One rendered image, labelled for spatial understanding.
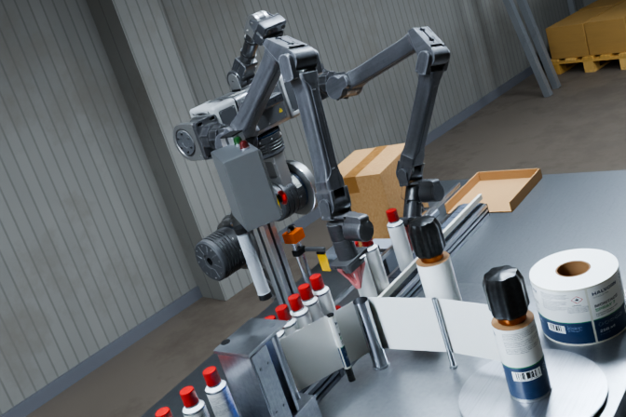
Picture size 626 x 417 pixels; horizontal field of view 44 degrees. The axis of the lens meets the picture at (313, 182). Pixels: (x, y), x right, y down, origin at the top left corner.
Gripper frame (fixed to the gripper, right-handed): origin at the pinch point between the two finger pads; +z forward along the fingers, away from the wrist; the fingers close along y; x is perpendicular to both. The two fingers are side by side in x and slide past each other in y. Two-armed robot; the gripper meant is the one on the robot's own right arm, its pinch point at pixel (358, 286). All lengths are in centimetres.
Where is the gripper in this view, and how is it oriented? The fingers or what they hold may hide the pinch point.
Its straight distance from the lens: 209.1
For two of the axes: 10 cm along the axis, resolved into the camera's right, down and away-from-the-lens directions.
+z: 3.1, 9.1, 2.9
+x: -7.6, 0.5, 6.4
